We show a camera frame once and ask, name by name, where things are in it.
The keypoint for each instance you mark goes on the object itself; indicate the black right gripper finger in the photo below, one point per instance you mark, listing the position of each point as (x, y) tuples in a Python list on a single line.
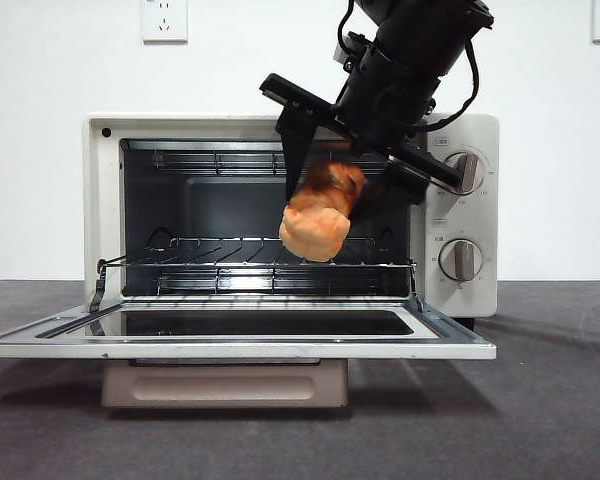
[(296, 150), (405, 185)]

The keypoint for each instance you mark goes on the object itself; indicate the golden brown bread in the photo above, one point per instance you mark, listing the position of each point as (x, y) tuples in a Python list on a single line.
[(312, 230)]

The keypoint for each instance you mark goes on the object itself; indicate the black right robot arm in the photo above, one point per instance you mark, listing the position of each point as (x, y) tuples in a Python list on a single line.
[(430, 30)]

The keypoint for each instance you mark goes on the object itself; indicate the cream white Toshiba toaster oven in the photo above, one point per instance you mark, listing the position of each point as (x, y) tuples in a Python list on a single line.
[(480, 290)]

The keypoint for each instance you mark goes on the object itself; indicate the cream temperature knob, beige grip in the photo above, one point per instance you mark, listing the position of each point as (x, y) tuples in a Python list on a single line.
[(473, 167)]

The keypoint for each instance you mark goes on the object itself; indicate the cream timer knob, beige grip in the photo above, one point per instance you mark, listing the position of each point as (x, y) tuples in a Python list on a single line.
[(461, 260)]

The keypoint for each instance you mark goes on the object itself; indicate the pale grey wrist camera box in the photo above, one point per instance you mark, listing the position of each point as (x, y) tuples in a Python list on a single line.
[(341, 54)]

